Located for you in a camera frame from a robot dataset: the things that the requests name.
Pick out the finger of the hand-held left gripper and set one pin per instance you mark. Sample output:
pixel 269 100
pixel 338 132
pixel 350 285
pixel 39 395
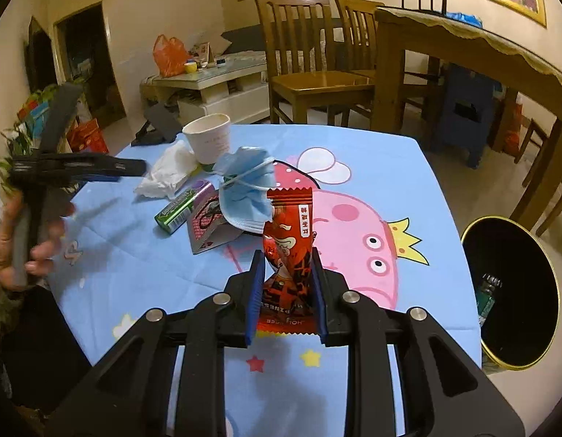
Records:
pixel 103 167

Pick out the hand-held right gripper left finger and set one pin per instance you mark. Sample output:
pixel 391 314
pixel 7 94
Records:
pixel 256 298

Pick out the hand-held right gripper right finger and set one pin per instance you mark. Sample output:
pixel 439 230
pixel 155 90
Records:
pixel 318 302

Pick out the white tissue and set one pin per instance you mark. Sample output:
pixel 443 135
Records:
pixel 167 168

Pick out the red snack packet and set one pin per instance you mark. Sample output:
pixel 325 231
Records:
pixel 288 236

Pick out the green candy tube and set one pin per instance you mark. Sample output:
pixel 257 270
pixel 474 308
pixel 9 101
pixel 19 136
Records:
pixel 174 211

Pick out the blue face mask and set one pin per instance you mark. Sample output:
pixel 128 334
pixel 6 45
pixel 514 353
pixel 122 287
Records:
pixel 244 191

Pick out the white paper cup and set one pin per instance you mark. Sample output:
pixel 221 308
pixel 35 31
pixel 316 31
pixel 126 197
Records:
pixel 208 139

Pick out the green packet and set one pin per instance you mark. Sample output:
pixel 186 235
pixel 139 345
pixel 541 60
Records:
pixel 487 298

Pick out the black gold-rimmed trash bin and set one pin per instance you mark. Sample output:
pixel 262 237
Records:
pixel 527 291

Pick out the person's left hand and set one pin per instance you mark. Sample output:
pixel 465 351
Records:
pixel 46 251

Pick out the red gift box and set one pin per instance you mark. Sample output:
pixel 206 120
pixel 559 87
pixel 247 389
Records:
pixel 87 139

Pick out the green potted plant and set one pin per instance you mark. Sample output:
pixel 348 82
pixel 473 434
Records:
pixel 16 145

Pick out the black phone stand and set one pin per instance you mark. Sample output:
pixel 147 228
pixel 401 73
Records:
pixel 160 120

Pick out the orange plastic bag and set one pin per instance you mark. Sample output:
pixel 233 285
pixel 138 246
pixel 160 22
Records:
pixel 169 57

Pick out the yellow cup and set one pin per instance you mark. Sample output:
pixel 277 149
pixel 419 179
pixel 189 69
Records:
pixel 191 67

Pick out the blue cartoon pig tablecloth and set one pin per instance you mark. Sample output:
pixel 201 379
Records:
pixel 376 182

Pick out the white glass-top coffee table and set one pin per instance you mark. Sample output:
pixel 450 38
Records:
pixel 217 95

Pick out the standing desk card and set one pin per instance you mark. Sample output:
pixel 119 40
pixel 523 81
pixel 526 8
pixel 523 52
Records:
pixel 203 54

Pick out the grey sofa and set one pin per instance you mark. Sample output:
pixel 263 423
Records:
pixel 244 38

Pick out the wooden slat-back chair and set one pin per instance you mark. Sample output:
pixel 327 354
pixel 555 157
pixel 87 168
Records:
pixel 358 22
pixel 559 205
pixel 317 82
pixel 531 141

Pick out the wooden dining table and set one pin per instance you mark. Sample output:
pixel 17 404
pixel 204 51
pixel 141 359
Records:
pixel 390 77

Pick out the blue plastic stool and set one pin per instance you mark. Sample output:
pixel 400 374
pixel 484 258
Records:
pixel 468 114

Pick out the red bag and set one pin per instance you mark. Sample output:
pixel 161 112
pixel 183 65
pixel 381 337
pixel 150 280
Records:
pixel 512 132

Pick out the beige lace table cover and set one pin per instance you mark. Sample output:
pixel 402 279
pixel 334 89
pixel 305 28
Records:
pixel 490 41

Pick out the blue plastic bag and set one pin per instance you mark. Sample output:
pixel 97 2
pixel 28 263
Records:
pixel 465 19

